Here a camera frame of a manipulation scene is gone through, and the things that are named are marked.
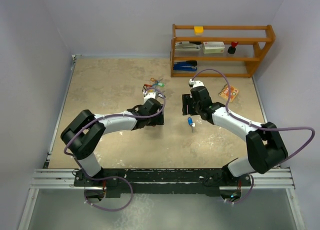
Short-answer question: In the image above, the key with blue tag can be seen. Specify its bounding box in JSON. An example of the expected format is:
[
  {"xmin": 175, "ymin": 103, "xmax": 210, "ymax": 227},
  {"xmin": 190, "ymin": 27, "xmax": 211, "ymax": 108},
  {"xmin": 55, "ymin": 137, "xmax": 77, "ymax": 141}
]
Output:
[{"xmin": 187, "ymin": 117, "xmax": 195, "ymax": 132}]

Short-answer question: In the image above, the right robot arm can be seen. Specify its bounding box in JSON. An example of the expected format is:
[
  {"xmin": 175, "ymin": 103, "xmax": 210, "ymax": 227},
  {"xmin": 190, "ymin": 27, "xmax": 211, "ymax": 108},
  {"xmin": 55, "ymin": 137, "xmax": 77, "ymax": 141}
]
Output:
[{"xmin": 182, "ymin": 86, "xmax": 288, "ymax": 185}]

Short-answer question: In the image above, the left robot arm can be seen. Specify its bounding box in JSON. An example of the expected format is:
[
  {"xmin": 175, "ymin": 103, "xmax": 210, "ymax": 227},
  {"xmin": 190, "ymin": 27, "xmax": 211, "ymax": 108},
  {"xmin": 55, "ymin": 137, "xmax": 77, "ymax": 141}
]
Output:
[{"xmin": 60, "ymin": 98, "xmax": 166, "ymax": 186}]

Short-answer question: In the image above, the orange spiral notebook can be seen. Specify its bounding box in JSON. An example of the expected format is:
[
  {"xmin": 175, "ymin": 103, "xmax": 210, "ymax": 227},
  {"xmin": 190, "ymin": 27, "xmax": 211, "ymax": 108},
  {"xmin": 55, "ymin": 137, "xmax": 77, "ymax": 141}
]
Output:
[{"xmin": 218, "ymin": 84, "xmax": 239, "ymax": 102}]

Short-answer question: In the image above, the blue stapler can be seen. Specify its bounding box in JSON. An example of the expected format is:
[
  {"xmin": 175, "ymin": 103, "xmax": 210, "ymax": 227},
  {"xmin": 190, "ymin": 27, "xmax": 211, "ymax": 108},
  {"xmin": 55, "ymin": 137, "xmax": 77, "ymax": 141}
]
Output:
[{"xmin": 173, "ymin": 60, "xmax": 198, "ymax": 72}]

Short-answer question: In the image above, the wooden shelf rack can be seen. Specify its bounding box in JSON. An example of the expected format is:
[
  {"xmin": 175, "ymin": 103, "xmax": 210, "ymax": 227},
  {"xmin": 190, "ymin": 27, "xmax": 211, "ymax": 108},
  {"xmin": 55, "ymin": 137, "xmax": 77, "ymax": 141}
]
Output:
[{"xmin": 170, "ymin": 24, "xmax": 276, "ymax": 78}]

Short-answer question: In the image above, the grey stapler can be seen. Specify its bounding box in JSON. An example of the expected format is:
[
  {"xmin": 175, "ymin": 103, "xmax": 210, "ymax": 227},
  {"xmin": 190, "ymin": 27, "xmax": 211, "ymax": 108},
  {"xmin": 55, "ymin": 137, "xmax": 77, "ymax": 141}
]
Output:
[{"xmin": 175, "ymin": 41, "xmax": 202, "ymax": 51}]

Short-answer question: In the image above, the white and red box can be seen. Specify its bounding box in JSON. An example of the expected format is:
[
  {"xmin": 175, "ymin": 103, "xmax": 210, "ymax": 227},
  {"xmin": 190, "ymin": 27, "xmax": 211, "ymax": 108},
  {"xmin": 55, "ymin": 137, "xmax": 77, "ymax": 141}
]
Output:
[{"xmin": 202, "ymin": 42, "xmax": 225, "ymax": 54}]

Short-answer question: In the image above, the red and black stamp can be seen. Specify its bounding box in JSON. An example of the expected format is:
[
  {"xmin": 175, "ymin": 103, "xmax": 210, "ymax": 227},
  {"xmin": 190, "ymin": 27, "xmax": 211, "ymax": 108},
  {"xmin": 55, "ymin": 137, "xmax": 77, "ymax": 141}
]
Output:
[{"xmin": 227, "ymin": 42, "xmax": 238, "ymax": 55}]

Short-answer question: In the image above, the yellow lidded jar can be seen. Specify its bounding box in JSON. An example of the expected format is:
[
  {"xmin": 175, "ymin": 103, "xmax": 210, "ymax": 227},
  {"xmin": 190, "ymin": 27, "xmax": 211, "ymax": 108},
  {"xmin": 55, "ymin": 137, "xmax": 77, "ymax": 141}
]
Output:
[{"xmin": 193, "ymin": 26, "xmax": 204, "ymax": 36}]

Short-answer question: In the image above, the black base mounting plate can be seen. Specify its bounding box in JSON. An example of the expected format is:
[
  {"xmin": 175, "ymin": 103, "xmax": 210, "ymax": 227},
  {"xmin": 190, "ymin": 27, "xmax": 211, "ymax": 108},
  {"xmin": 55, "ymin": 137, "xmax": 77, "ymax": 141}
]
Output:
[{"xmin": 74, "ymin": 168, "xmax": 252, "ymax": 198}]

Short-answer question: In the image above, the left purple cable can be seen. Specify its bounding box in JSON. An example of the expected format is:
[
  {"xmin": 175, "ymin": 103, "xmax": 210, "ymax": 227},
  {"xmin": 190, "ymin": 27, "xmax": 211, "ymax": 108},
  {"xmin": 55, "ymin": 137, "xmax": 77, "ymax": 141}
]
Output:
[{"xmin": 63, "ymin": 87, "xmax": 167, "ymax": 211}]

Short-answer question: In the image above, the purple cable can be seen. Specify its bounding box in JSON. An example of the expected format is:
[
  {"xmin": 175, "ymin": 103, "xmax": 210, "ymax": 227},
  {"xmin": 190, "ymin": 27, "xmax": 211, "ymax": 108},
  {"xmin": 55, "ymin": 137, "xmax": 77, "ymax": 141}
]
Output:
[
  {"xmin": 191, "ymin": 69, "xmax": 316, "ymax": 205},
  {"xmin": 63, "ymin": 87, "xmax": 167, "ymax": 211}
]

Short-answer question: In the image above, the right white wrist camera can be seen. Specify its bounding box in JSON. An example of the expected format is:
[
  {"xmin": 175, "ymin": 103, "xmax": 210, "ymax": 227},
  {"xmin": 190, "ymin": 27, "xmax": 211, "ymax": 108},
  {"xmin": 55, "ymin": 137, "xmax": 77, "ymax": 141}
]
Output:
[{"xmin": 188, "ymin": 79, "xmax": 204, "ymax": 88}]

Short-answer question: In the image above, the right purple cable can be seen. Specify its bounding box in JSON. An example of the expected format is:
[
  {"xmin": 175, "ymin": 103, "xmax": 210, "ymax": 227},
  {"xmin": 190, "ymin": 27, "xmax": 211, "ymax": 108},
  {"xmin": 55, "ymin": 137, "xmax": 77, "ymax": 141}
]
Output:
[{"xmin": 191, "ymin": 69, "xmax": 316, "ymax": 205}]

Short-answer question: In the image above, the aluminium rail frame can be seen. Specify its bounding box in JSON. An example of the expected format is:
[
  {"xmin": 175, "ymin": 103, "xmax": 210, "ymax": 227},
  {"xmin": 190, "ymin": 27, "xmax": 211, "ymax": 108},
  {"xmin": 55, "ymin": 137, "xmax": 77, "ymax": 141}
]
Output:
[{"xmin": 18, "ymin": 55, "xmax": 306, "ymax": 229}]

